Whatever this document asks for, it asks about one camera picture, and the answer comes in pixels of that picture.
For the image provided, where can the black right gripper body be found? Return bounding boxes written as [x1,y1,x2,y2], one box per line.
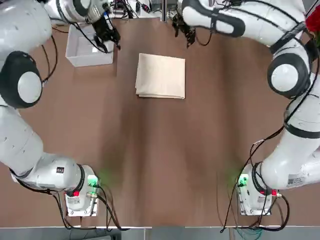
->
[171,13,195,34]

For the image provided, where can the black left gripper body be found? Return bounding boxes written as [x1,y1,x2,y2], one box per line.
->
[92,14,119,41]

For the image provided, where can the cream-colored tablecloth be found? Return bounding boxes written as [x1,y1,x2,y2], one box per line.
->
[134,52,187,100]

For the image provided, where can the clear plastic box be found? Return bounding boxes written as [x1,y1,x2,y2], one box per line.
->
[65,24,118,68]

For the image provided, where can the red rose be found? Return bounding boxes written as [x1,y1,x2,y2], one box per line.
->
[304,7,320,49]

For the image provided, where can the aluminium camera post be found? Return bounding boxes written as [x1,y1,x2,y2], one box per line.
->
[161,0,169,22]

